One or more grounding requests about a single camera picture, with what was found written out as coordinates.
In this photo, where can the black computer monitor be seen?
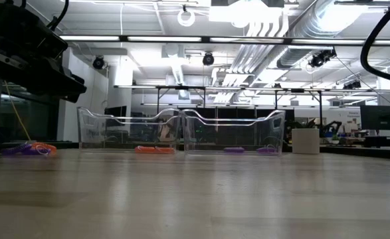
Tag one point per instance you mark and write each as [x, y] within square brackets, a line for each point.
[118, 113]
[380, 117]

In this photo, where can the silver ventilation duct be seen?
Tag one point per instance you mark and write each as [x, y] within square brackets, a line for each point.
[301, 53]

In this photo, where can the black ceiling camera cluster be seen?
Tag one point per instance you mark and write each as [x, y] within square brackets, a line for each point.
[317, 60]

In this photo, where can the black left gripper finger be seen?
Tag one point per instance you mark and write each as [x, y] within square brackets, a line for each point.
[65, 84]

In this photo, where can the black frame workbench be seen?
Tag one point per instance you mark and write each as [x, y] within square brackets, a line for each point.
[181, 87]

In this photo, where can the black ceiling spotlight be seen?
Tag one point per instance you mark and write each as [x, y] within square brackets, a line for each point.
[98, 62]
[208, 58]

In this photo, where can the black background robot arm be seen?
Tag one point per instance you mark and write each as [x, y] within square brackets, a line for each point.
[331, 127]

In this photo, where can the overhead light bar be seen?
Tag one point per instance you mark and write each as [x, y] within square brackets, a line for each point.
[164, 38]

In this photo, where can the clear plastic bin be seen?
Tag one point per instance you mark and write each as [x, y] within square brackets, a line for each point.
[88, 132]
[198, 132]

